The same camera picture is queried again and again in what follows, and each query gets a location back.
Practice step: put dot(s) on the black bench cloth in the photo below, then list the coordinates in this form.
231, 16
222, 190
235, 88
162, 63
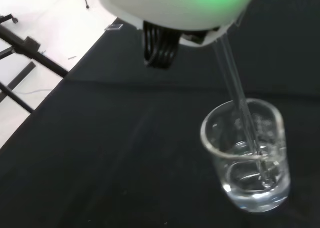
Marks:
112, 138

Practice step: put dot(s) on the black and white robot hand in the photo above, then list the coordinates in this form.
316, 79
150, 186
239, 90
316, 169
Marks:
175, 5

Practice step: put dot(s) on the clear tape piece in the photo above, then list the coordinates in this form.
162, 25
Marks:
114, 27

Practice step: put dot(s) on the black wheeled stand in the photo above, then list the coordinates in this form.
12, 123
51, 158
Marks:
32, 50

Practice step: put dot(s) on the small clear glass beaker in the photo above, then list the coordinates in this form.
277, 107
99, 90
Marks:
246, 163

